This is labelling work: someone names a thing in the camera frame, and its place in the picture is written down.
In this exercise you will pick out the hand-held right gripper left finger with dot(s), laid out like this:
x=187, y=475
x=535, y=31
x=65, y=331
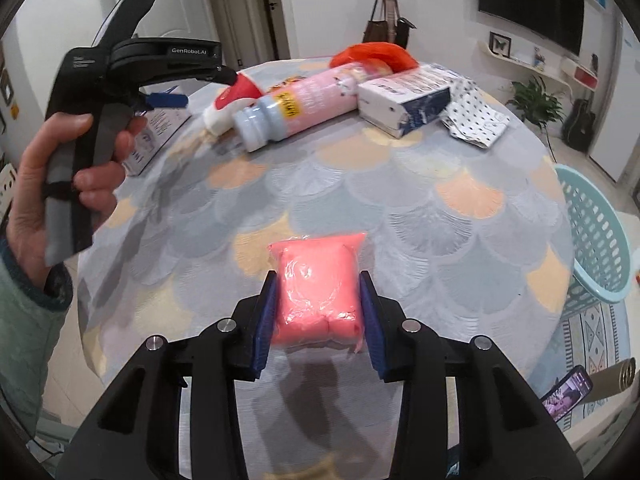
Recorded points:
x=265, y=325

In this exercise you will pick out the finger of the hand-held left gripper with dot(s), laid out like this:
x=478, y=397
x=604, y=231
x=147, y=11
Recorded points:
x=225, y=76
x=167, y=101

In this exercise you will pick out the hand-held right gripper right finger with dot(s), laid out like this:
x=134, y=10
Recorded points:
x=372, y=330

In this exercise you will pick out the pink plastic packet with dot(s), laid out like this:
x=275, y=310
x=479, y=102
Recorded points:
x=315, y=290

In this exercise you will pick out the person's left forearm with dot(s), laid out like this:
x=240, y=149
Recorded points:
x=25, y=345

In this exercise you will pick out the person's left hand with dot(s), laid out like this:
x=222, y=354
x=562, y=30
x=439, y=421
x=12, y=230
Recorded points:
x=25, y=200

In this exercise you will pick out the flat white box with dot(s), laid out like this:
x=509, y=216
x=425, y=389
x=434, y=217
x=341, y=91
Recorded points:
x=160, y=132

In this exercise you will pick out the pink bottle with blue cap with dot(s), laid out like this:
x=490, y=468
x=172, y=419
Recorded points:
x=310, y=100

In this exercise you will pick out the white door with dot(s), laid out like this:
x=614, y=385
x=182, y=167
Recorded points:
x=325, y=5

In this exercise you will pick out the orange red cloth item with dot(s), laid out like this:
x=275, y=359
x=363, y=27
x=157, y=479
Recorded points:
x=380, y=52

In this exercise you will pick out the brown handbag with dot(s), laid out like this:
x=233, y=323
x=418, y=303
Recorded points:
x=380, y=34

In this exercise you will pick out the white and blue carton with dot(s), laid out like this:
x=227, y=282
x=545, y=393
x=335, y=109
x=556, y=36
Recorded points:
x=400, y=102

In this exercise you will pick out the smartphone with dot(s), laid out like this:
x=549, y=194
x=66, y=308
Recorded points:
x=567, y=392

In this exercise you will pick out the patterned rug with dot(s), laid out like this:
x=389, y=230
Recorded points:
x=595, y=335

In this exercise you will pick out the teal plastic basket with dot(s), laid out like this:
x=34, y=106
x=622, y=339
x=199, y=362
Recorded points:
x=595, y=240

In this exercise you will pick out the polka dot wrapper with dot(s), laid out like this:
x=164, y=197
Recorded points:
x=475, y=110

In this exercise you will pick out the rolled mat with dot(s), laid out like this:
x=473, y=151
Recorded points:
x=612, y=377

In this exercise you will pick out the framed butterfly picture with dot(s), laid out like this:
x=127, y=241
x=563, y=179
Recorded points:
x=500, y=44

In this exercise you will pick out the green potted plant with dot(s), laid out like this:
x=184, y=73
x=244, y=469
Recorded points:
x=535, y=102

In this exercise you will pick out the black guitar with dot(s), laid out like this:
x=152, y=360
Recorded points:
x=580, y=122

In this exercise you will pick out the black television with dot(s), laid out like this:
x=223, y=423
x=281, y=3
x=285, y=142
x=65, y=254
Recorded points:
x=530, y=0

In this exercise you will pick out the white wall shelf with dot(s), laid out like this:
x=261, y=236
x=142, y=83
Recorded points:
x=522, y=62

